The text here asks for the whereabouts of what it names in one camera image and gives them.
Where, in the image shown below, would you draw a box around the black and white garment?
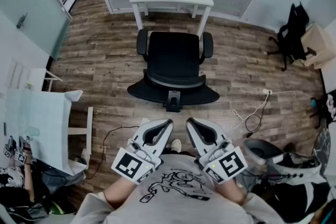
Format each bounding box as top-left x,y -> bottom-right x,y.
262,152 -> 332,221

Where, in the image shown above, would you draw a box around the black white printed cloth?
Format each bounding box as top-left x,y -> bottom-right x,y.
325,93 -> 336,124

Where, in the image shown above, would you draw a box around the beige cabinet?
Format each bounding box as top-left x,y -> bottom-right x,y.
300,23 -> 336,70

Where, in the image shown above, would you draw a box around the clear plastic cup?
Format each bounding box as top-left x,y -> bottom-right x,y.
26,125 -> 40,138

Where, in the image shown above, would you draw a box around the white shoe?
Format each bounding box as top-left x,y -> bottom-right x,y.
170,138 -> 182,153

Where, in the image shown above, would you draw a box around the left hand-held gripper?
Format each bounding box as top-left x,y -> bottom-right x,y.
111,118 -> 174,186

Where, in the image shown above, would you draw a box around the green round object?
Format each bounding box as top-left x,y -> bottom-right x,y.
48,201 -> 63,216

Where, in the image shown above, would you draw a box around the black high-back office chair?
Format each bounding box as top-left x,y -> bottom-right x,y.
267,2 -> 317,72

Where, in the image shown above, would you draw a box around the dark door handle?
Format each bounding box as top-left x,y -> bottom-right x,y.
16,12 -> 28,29

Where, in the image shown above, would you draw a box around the pale cloth covered table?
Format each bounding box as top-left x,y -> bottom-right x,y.
5,88 -> 94,176

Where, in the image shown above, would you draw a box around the black looped cable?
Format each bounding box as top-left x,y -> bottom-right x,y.
245,94 -> 270,139

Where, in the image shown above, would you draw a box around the person's black trousers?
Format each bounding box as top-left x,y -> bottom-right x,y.
164,148 -> 197,159

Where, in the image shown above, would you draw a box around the person in white shirt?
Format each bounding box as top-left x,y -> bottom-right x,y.
70,153 -> 286,224

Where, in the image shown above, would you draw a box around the black armrest swivel chair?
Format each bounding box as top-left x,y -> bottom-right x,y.
127,28 -> 221,113

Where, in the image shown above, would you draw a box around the black stand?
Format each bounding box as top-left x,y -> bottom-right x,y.
309,97 -> 329,130

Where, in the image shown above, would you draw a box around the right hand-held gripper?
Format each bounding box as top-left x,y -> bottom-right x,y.
186,116 -> 249,185

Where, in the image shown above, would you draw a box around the person's right forearm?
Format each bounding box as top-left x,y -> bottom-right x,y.
212,177 -> 249,206

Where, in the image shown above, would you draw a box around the dark marbled round table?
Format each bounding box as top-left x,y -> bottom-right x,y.
313,128 -> 332,166

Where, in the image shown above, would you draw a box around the thin black cable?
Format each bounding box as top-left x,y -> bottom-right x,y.
86,125 -> 140,179

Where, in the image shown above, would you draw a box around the person's left forearm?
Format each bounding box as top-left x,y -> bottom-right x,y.
104,175 -> 139,210

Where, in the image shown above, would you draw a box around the white metal rack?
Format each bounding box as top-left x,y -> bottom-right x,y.
7,59 -> 64,92

